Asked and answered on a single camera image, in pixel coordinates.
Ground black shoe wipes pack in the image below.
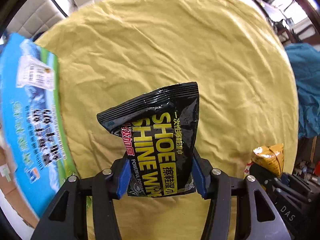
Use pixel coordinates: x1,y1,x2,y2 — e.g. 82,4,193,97
97,82,200,197

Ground white padded chair left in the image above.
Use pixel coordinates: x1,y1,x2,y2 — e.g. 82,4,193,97
5,0,67,38

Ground yellow snack bag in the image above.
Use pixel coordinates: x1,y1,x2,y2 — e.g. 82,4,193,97
251,144,285,178

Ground yellow tablecloth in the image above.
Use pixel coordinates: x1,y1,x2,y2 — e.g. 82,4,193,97
35,0,300,240

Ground teal blanket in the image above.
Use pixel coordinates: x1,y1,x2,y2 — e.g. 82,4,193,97
285,43,320,139

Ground cardboard box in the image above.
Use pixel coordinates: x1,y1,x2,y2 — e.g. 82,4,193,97
1,33,76,227

